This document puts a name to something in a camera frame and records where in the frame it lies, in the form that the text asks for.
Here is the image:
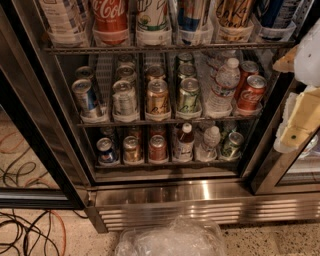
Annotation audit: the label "top gold black can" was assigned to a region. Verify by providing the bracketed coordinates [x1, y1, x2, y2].
[216, 0, 255, 41]

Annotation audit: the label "top red Coca-Cola bottle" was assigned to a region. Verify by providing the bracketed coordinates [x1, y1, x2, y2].
[92, 0, 128, 45]

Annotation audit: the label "rear red Coca-Cola can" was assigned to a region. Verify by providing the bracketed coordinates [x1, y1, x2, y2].
[234, 60, 259, 100]

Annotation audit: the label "blue silver can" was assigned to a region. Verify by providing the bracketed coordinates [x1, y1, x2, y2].
[72, 79, 102, 118]
[75, 66, 96, 86]
[177, 0, 211, 45]

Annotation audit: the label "clear plastic bag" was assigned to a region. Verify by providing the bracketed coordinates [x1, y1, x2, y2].
[114, 216, 227, 256]

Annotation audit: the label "bottom red can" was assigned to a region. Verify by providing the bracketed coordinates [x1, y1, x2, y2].
[149, 135, 167, 161]

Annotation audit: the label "front blue silver can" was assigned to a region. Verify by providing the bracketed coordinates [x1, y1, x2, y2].
[72, 79, 102, 118]

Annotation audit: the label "top green white bottle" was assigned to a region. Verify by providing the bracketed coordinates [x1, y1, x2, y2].
[136, 0, 171, 46]

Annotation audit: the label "left glass fridge door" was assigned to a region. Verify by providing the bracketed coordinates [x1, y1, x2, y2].
[0, 0, 90, 209]

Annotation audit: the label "top white label bottle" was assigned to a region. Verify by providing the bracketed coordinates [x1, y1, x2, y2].
[38, 0, 89, 48]

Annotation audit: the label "front silver white can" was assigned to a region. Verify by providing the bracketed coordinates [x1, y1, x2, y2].
[112, 80, 138, 122]

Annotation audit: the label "rear blue silver can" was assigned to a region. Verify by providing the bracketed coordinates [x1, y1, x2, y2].
[75, 66, 96, 86]

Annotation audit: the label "front gold soda can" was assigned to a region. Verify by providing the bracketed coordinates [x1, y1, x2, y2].
[146, 79, 169, 115]

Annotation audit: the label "front red Coca-Cola can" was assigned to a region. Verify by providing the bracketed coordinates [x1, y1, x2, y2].
[236, 75, 267, 111]

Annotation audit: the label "bottom brown juice bottle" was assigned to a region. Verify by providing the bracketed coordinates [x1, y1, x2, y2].
[174, 122, 194, 162]

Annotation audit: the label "stainless steel fridge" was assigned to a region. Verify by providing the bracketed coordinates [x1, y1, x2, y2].
[0, 0, 320, 234]

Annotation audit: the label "front green soda can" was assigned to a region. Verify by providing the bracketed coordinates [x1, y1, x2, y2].
[177, 78, 200, 116]

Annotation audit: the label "bottom gold can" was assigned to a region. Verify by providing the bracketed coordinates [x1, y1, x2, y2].
[123, 136, 142, 162]

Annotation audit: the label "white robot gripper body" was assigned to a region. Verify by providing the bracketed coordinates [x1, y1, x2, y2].
[294, 19, 320, 87]

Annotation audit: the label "red coca-cola can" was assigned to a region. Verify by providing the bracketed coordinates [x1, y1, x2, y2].
[236, 75, 267, 111]
[234, 60, 259, 100]

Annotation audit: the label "top blue silver can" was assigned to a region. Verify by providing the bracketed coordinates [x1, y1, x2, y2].
[177, 0, 211, 45]

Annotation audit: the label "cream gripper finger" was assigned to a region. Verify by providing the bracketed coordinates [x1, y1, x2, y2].
[273, 87, 320, 153]
[273, 46, 298, 73]

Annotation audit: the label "bottom clear water bottle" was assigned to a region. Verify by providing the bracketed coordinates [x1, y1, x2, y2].
[196, 126, 221, 162]

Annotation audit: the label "top blue bottle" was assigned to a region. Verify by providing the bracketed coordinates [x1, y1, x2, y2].
[255, 0, 301, 41]

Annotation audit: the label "silver white can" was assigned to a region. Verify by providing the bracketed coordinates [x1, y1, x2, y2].
[112, 80, 138, 122]
[116, 65, 136, 85]

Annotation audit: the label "bottom blue Pepsi can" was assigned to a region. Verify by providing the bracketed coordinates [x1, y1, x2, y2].
[96, 137, 117, 164]

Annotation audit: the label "bottom green can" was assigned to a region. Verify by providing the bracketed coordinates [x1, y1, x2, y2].
[220, 132, 244, 159]

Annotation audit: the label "black and orange cables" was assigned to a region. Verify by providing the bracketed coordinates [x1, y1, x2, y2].
[0, 209, 89, 256]

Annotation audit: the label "clear water bottle shelf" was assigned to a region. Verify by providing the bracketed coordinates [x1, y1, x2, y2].
[206, 58, 240, 118]

